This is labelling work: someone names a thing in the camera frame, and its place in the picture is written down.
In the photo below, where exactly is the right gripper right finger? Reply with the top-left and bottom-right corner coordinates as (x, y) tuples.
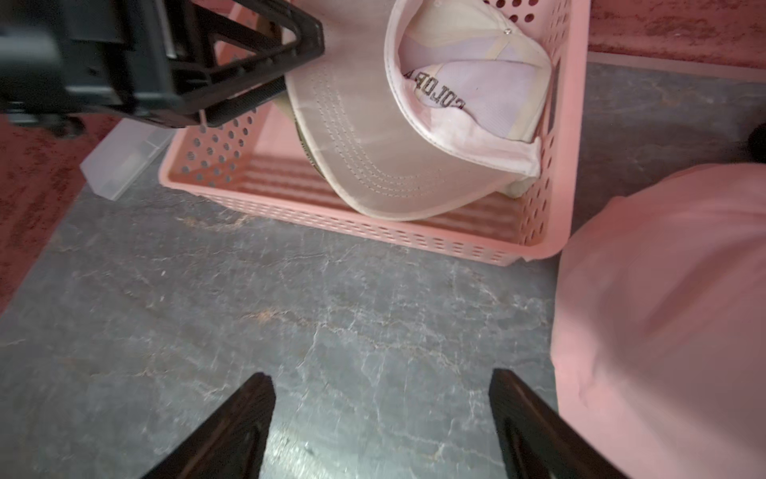
(489, 368), (624, 479)

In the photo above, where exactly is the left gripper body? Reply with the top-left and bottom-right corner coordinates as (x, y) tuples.
(1, 1), (180, 129)

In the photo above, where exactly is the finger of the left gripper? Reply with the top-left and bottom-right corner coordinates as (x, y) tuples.
(179, 74), (286, 128)
(170, 1), (325, 111)

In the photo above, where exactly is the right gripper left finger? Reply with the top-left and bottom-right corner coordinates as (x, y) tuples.
(144, 372), (276, 479)

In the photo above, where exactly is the pink baseball cap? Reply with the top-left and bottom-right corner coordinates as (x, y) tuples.
(551, 164), (765, 478)

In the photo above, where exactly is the cream baseball cap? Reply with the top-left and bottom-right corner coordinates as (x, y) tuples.
(286, 1), (553, 221)

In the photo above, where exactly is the pink perforated plastic basket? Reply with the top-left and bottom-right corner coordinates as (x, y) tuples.
(159, 1), (590, 267)

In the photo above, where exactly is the clear plastic box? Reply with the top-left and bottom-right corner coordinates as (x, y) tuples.
(80, 119), (176, 201)

